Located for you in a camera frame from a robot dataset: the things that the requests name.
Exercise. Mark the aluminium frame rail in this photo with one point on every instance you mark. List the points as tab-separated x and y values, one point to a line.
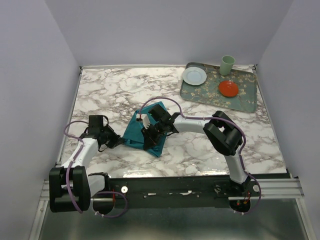
45	191

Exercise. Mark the red small bowl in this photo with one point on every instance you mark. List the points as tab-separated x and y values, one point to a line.
228	89

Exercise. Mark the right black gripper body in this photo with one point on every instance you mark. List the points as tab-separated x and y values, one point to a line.
160	124

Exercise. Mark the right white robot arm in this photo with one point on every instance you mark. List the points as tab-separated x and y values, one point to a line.
221	131

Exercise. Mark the light green cup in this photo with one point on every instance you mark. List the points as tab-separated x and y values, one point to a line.
227	62

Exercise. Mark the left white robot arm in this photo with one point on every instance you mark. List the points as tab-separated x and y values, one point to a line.
70	187

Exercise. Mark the teal cloth napkin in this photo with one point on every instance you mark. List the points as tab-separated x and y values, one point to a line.
133	137

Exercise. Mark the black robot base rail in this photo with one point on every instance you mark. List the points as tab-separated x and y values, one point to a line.
175	192

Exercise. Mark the light blue small plate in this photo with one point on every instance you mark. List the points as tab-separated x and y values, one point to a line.
194	76

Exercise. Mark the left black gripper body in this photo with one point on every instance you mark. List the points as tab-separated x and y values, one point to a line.
110	136

